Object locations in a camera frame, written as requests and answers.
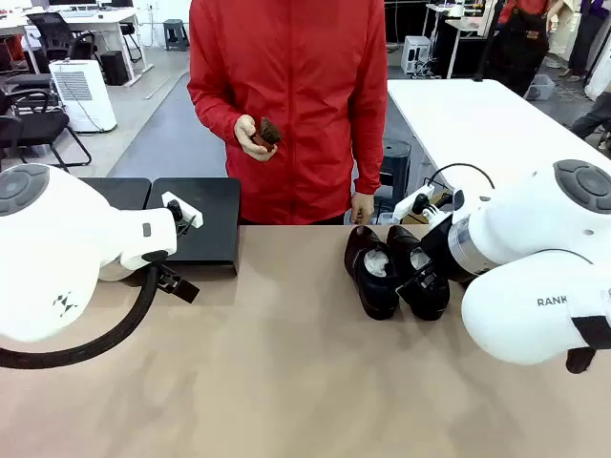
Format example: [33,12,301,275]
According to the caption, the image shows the person torso in red jacket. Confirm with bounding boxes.
[186,0,389,226]

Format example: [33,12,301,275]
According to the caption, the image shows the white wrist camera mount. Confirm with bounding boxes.
[160,190,204,228]
[391,184,453,225]

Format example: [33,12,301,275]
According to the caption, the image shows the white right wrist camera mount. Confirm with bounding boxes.
[391,184,453,225]

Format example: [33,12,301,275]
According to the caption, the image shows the black tray, one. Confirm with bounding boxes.
[145,177,242,278]
[78,177,153,211]

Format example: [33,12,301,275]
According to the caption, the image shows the black plastic stool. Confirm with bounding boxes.
[376,137,412,214]

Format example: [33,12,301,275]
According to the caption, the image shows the white table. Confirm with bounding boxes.
[387,78,611,192]

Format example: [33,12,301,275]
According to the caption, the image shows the black leather dress shoe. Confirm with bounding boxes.
[385,224,452,322]
[343,225,401,322]

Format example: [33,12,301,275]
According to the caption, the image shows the white computer case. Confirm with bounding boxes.
[402,35,434,77]

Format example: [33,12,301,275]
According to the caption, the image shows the person in dark clothes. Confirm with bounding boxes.
[558,0,611,81]

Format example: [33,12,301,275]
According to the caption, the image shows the black computer tower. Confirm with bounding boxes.
[98,50,130,87]

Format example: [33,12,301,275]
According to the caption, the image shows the grey plastic bin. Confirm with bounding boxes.
[524,73,557,101]

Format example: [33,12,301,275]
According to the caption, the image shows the person's right hand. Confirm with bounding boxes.
[233,115,279,162]

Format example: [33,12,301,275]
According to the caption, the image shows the black tray, right one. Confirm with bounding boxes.
[145,177,242,278]

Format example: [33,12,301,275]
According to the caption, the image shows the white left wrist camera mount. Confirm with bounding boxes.
[160,190,204,228]

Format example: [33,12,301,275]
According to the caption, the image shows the black tray, left one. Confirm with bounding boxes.
[78,177,153,211]

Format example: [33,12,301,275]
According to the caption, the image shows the seated person's grey trouser leg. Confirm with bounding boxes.
[570,90,611,152]

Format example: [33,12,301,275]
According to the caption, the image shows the person's right forearm red sleeve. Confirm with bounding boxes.
[186,71,252,139]

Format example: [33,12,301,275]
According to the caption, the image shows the brown wooden shoe brush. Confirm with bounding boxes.
[251,116,284,152]

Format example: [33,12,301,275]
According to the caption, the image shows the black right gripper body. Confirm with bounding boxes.
[419,214,474,284]

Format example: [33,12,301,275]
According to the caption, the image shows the white air purifier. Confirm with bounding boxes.
[49,59,118,134]

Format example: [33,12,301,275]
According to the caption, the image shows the grey plastic stool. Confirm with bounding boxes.
[162,18,191,52]

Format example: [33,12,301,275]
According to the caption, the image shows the person's left forearm red sleeve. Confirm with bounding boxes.
[352,85,389,196]

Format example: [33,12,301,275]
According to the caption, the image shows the black workbench with white top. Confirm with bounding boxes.
[424,2,495,80]

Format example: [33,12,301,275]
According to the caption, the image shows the black sleeved left arm cable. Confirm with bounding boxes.
[0,260,159,371]

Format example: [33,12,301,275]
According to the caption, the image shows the person in black apron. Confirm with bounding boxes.
[486,0,565,96]

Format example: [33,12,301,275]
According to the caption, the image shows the black stand pole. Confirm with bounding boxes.
[472,0,502,83]

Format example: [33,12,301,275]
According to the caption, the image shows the thin black camera cable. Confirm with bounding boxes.
[423,162,496,192]

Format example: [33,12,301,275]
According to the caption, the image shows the person's left hand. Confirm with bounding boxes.
[350,192,376,225]

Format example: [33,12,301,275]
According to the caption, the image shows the white office desk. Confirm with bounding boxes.
[0,7,154,88]

